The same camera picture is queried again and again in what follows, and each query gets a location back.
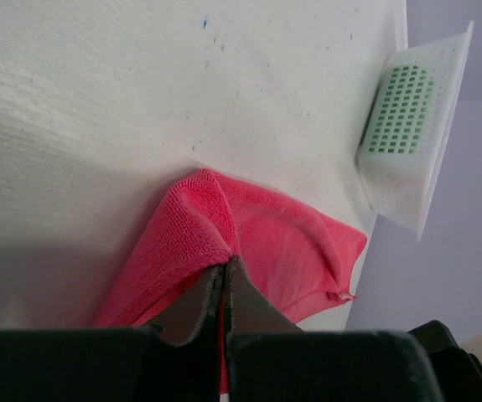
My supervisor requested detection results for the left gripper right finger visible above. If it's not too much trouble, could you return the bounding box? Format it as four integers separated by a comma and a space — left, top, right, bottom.
224, 256, 443, 401

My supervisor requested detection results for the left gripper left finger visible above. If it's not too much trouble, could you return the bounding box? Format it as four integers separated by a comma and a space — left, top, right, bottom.
0, 265, 223, 401

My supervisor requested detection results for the pink towel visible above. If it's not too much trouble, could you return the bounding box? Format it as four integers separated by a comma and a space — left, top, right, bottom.
95, 169, 367, 327

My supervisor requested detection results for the clear plastic tray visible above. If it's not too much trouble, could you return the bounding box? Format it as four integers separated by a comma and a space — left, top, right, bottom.
356, 23, 474, 236

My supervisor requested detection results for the green towel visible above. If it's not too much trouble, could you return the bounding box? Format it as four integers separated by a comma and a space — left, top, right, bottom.
365, 64, 434, 155

